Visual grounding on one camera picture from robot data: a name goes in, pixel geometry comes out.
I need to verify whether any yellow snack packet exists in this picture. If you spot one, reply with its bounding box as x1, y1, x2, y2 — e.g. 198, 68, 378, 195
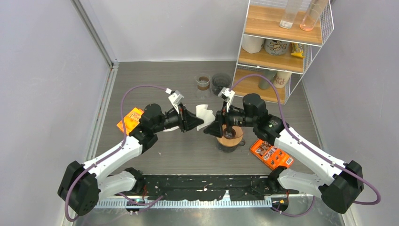
291, 43, 305, 59

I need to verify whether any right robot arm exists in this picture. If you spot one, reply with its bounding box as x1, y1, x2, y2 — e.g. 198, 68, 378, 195
204, 92, 364, 214

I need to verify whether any white paper roll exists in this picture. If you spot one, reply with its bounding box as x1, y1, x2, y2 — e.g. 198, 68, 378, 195
241, 35, 264, 54

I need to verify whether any pink tinted glass bottle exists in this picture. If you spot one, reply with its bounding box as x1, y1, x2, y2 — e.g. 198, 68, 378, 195
300, 0, 329, 32

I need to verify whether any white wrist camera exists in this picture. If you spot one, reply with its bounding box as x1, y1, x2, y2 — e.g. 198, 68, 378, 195
165, 88, 184, 114
218, 87, 235, 112

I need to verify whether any clear glass bottle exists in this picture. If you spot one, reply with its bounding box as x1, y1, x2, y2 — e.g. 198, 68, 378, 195
279, 0, 303, 29

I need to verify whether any pink transparent plastic dripper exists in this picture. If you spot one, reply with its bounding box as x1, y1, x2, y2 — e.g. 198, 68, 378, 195
222, 125, 244, 139

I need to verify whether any orange razor box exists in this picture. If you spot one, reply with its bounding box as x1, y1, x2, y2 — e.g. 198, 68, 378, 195
250, 139, 294, 170

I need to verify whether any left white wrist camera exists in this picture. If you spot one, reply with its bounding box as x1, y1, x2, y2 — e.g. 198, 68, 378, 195
165, 88, 184, 114

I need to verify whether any white paper coffee filter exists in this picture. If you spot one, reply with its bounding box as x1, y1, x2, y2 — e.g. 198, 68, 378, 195
195, 104, 215, 131

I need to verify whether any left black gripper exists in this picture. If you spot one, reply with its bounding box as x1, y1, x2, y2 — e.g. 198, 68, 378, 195
153, 103, 204, 133

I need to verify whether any green grey cup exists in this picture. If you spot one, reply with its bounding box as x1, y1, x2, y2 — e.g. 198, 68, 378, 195
258, 69, 278, 90

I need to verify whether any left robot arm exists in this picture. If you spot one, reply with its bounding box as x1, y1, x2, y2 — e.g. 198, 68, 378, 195
57, 104, 214, 222

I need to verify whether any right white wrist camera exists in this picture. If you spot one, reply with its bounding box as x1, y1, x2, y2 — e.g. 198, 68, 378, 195
218, 87, 235, 112

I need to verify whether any white wire wooden shelf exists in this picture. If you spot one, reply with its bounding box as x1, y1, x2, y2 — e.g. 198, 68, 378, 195
233, 0, 334, 104

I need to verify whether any glass carafe brown collar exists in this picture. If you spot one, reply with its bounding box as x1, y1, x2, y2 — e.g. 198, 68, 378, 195
195, 73, 211, 99

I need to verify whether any smoky grey plastic dripper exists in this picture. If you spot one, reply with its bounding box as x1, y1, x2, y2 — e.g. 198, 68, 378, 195
211, 73, 231, 96

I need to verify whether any grey cartoon tin can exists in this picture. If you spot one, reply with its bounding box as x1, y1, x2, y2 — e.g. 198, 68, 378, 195
264, 39, 290, 56

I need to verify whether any dark glass coffee server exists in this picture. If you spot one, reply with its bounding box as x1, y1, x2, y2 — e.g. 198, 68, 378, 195
216, 137, 246, 153

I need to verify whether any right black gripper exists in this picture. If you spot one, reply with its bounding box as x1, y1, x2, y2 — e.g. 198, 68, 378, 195
204, 100, 256, 138

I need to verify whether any orange snack packet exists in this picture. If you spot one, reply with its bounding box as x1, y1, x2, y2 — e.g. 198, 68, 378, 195
116, 107, 144, 135

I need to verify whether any white printed paper cup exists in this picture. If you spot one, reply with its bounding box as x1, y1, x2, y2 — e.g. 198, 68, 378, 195
272, 71, 292, 89

